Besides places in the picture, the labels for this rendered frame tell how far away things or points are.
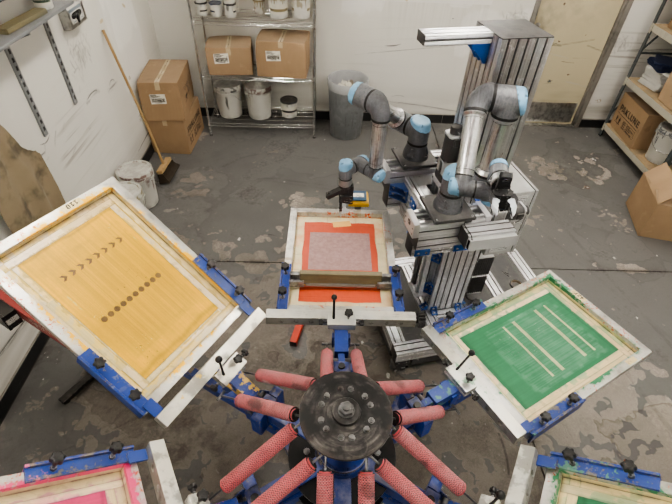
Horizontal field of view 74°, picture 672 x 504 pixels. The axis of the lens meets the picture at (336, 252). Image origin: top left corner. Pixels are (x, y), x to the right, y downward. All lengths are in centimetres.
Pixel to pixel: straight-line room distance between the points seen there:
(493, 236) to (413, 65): 353
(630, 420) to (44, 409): 365
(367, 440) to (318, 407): 18
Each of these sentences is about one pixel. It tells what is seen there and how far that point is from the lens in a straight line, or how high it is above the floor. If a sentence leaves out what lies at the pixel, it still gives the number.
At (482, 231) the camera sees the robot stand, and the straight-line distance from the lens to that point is 242.
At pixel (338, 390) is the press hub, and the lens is 154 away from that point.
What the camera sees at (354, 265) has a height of 95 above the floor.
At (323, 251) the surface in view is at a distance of 246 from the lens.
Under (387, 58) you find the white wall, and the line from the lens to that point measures 557.
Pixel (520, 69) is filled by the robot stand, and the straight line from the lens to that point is 230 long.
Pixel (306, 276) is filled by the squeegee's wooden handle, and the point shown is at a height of 104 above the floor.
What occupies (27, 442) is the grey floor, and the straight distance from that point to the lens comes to 335.
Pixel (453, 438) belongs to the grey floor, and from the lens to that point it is 301.
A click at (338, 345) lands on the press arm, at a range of 196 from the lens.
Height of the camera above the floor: 265
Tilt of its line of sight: 43 degrees down
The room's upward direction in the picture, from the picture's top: 3 degrees clockwise
